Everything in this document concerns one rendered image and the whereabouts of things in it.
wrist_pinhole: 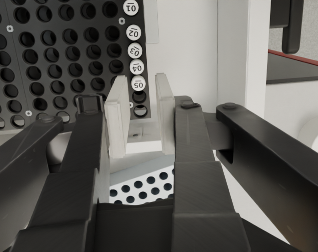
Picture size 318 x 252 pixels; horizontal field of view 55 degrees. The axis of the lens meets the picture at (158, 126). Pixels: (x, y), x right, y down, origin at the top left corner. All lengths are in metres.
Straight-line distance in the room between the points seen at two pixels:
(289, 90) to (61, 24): 0.33
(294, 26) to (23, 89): 0.24
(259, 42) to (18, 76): 0.21
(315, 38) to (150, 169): 1.05
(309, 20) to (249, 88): 1.09
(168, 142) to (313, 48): 1.24
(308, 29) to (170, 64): 1.05
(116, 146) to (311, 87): 0.38
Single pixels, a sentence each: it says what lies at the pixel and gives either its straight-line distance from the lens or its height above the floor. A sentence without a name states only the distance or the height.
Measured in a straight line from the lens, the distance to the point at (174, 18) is 0.34.
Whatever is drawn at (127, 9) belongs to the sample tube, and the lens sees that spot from 0.26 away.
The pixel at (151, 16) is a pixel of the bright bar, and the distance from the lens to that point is 0.32.
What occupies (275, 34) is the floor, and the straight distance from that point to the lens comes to 1.29.
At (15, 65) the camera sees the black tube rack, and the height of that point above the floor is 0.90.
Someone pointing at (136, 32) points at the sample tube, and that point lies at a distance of 0.26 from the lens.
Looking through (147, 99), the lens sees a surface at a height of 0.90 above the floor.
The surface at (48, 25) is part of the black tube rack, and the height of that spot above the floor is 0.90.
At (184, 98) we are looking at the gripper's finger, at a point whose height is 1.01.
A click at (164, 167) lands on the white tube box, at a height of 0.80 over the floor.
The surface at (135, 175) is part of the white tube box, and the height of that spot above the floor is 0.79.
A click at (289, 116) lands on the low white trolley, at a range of 0.49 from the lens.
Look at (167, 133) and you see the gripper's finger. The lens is 0.15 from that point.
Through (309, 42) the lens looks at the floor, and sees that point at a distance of 1.36.
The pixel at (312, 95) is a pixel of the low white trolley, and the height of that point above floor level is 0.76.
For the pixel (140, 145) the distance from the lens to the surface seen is 0.30.
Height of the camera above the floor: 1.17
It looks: 70 degrees down
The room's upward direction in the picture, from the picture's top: 167 degrees clockwise
